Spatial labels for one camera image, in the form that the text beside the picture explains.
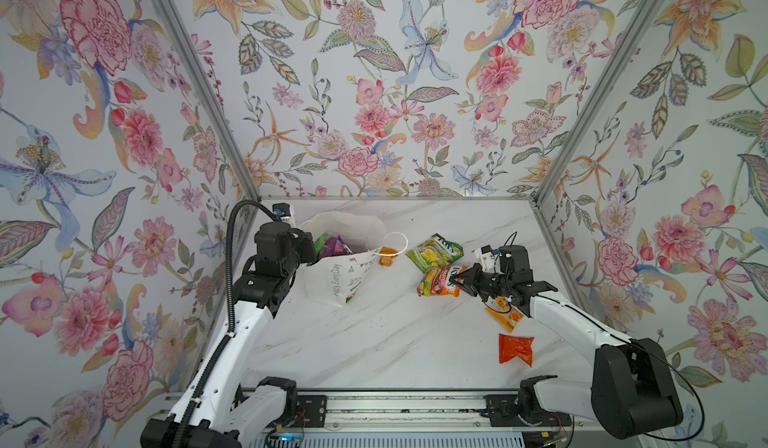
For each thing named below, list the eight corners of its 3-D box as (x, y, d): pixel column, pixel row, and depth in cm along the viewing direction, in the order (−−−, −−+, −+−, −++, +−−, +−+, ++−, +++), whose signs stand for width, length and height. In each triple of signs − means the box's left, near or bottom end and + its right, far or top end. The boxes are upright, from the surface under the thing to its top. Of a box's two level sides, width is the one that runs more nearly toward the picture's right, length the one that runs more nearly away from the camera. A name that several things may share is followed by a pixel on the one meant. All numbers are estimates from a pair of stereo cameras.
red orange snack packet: (499, 362, 83) (503, 358, 80) (496, 337, 87) (500, 333, 85) (532, 366, 82) (537, 363, 80) (528, 341, 87) (532, 337, 84)
